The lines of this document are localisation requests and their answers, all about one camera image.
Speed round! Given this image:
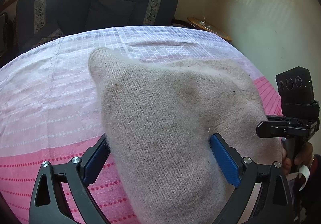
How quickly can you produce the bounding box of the round wooden side table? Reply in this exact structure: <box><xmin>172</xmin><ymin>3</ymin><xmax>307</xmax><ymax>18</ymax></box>
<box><xmin>187</xmin><ymin>17</ymin><xmax>232</xmax><ymax>42</ymax></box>

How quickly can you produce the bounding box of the pink checkered bed sheet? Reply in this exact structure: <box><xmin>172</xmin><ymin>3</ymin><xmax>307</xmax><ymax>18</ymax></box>
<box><xmin>1</xmin><ymin>26</ymin><xmax>281</xmax><ymax>223</ymax></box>

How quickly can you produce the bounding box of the dark sofa with patterned stripes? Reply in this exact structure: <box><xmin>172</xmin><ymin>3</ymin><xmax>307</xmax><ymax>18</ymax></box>
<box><xmin>16</xmin><ymin>0</ymin><xmax>178</xmax><ymax>52</ymax></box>

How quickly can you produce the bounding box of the dark armchair with patterned stripe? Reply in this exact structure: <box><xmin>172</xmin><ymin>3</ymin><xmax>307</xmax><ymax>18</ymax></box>
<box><xmin>1</xmin><ymin>12</ymin><xmax>17</xmax><ymax>59</ymax></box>

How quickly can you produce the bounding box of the dark square throw cushion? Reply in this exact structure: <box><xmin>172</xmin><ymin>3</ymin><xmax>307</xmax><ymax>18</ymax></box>
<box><xmin>84</xmin><ymin>0</ymin><xmax>137</xmax><ymax>31</ymax></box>

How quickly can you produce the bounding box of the person's right hand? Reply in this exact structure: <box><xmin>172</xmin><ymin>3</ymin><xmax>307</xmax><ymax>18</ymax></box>
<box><xmin>281</xmin><ymin>142</ymin><xmax>314</xmax><ymax>174</ymax></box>

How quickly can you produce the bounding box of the beige knit sweater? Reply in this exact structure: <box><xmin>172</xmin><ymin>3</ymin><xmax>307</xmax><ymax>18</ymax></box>
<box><xmin>88</xmin><ymin>48</ymin><xmax>281</xmax><ymax>223</ymax></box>

